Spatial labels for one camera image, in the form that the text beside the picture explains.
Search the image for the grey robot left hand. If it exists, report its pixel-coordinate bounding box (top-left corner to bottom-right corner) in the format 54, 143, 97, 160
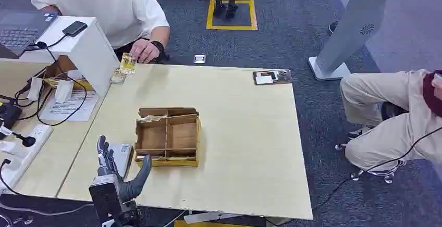
89, 135, 153, 227

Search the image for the person's left hand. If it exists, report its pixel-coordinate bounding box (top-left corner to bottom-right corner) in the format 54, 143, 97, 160
129, 38, 161, 64

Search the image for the yellow picture card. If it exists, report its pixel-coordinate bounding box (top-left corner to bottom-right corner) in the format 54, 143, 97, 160
119, 53, 137, 75

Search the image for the wooden compartment box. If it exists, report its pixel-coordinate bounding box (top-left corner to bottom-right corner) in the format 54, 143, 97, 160
134, 107, 202, 168

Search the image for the black wristwatch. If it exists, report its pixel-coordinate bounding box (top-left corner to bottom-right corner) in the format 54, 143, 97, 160
151, 41, 166, 56

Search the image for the picture card stack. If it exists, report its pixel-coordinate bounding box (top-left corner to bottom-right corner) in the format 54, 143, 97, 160
110, 70, 127, 85

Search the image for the pale grey box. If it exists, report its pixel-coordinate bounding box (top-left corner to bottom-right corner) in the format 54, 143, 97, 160
109, 143, 134, 180

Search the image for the white stand box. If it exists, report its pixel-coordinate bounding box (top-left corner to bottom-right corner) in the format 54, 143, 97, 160
0, 16, 120, 97

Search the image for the person in white top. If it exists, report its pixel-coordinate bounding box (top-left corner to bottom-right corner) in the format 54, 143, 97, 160
28, 0, 171, 64

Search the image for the pale card stack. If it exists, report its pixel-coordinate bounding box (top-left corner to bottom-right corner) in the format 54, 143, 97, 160
139, 115, 169, 123

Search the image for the brown cardboard box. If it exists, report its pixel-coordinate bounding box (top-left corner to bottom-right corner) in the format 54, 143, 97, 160
43, 55, 94, 92

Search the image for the white paper tag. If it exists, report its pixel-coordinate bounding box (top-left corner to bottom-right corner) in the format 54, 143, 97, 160
55, 80, 74, 104
27, 77, 43, 102

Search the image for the yellow floor tape square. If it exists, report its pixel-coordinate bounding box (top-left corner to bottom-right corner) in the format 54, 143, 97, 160
206, 0, 259, 31

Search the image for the printed paper sheet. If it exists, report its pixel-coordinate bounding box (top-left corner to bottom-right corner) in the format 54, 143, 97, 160
39, 89, 100, 122

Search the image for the white power strip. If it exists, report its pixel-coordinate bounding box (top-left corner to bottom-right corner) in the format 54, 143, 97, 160
0, 124, 54, 194

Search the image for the black plug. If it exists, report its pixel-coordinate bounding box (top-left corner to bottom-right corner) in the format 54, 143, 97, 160
12, 132, 36, 148

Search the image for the white bar under table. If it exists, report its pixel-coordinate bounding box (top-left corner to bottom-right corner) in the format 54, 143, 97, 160
183, 211, 243, 225

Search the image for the grey laptop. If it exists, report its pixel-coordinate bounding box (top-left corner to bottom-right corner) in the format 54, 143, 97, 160
0, 9, 59, 59

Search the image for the black device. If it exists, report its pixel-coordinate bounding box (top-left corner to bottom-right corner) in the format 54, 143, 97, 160
0, 101, 23, 130

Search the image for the dark card tray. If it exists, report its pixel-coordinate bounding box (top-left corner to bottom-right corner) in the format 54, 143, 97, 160
252, 69, 293, 86

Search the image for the white floor pillar stand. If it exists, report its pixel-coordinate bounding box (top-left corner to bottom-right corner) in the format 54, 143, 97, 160
308, 0, 393, 82

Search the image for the seated person in beige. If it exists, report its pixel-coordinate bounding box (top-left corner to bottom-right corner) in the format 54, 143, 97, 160
339, 68, 442, 172

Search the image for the chrome stool base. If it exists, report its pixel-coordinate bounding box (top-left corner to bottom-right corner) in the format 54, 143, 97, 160
334, 142, 407, 185

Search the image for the grey floor cable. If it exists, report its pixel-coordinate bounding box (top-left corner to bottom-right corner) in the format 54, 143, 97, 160
0, 201, 94, 218

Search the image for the long black looped cable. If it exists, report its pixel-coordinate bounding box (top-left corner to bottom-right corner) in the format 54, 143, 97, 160
14, 46, 88, 127

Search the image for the black power bank cable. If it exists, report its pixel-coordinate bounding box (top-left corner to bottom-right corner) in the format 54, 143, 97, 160
24, 34, 70, 52

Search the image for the black power strip cable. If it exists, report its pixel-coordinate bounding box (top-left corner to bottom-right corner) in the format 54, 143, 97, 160
0, 159, 22, 196

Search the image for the black floor cable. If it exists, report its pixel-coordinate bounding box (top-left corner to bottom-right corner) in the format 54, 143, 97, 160
312, 127, 442, 213

